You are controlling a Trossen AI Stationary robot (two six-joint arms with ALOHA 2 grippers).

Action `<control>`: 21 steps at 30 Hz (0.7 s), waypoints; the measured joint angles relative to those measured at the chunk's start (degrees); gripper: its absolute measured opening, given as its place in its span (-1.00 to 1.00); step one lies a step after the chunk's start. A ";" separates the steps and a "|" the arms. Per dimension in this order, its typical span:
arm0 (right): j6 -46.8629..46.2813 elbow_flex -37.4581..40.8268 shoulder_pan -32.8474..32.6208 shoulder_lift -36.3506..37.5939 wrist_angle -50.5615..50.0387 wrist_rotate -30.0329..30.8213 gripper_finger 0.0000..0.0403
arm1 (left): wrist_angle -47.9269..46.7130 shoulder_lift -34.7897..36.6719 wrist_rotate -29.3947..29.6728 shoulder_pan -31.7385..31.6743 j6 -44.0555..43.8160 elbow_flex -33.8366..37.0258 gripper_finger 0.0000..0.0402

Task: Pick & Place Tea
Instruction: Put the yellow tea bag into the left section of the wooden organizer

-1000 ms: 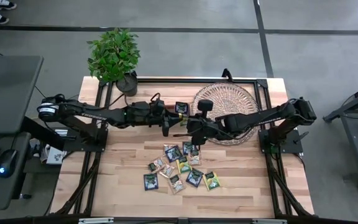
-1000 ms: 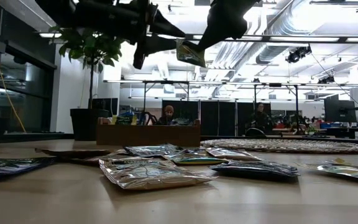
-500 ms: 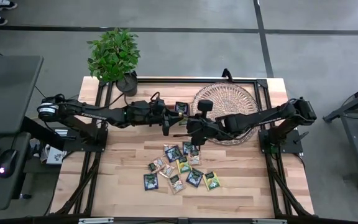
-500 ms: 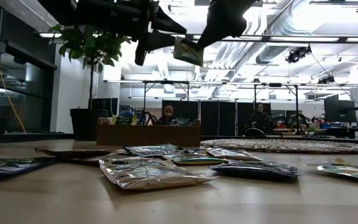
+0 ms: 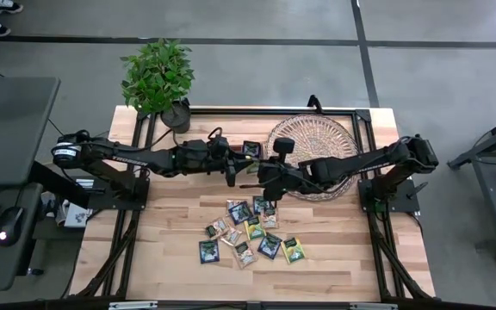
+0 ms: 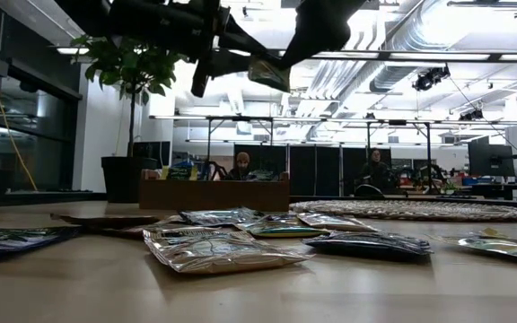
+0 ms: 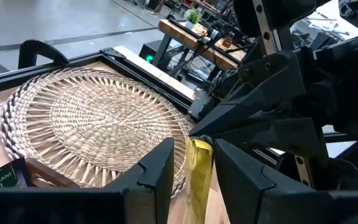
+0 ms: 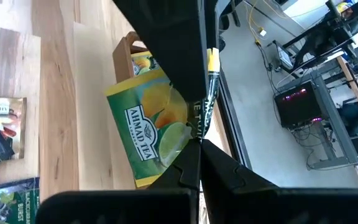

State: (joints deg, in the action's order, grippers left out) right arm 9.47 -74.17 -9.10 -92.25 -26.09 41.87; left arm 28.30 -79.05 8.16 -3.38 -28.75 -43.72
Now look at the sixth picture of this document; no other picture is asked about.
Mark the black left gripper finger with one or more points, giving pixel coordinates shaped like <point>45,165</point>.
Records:
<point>231,65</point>
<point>240,38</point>

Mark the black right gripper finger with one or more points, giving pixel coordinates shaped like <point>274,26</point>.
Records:
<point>330,38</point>
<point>303,38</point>

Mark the dark blue tea packet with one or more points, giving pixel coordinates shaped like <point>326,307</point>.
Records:
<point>281,218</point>
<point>11,240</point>
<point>368,244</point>
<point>269,74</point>
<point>263,175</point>

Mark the silver packet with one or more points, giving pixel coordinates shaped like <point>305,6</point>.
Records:
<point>335,221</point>

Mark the black background robot arm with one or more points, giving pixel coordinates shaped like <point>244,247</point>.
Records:
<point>429,177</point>
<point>213,171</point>

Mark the wooden tea organizer box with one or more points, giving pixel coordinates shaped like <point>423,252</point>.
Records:
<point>213,195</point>

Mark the black divider panel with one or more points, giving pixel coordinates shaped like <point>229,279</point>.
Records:
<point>265,157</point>
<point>328,170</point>
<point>353,161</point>
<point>302,170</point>

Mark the person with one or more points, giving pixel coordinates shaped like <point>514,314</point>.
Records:
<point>377,172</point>
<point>242,168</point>

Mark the black ceiling spotlight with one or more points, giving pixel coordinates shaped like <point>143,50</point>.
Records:
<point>429,80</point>
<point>471,115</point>

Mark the green potted plant black pot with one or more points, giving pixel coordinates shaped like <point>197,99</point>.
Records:
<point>128,179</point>

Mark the black ceiling track light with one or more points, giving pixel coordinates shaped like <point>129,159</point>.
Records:
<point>487,3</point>

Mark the black overhead light bar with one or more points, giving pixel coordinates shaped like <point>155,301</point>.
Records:
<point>494,57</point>

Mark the round woven wicker tray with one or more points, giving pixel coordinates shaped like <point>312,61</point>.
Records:
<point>413,211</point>

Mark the blue storage box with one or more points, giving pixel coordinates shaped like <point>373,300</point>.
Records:
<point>471,181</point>

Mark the black office desk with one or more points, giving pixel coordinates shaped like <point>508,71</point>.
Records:
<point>501,190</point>

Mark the silver ventilation duct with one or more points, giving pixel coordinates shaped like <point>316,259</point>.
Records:
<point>404,36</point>

